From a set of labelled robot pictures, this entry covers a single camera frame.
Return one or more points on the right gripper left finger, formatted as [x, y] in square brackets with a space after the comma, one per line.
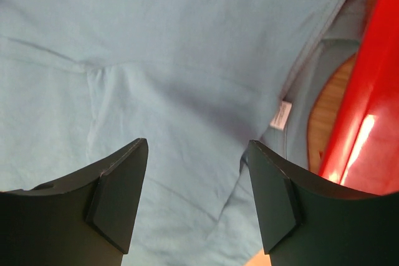
[83, 218]

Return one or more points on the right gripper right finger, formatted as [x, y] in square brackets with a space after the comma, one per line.
[305, 219]

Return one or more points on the grey-blue t shirt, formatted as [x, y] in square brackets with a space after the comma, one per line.
[198, 79]

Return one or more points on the red plastic bin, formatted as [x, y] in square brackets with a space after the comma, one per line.
[362, 152]

